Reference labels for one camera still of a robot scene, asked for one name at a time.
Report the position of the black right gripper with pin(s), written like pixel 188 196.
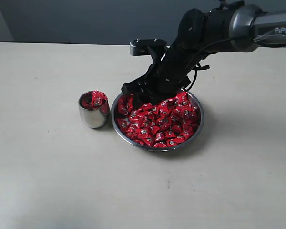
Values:
pixel 163 79

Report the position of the red candy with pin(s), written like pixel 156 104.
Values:
pixel 160 145
pixel 182 99
pixel 98 99
pixel 85 102

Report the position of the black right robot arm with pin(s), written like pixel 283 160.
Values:
pixel 231 27

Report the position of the metal bowl of red candies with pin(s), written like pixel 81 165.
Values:
pixel 170 125

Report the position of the stainless steel cup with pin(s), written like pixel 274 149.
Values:
pixel 95 118

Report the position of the red wrapped candy front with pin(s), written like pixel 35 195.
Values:
pixel 160 145

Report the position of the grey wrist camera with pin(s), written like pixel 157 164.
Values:
pixel 153 47

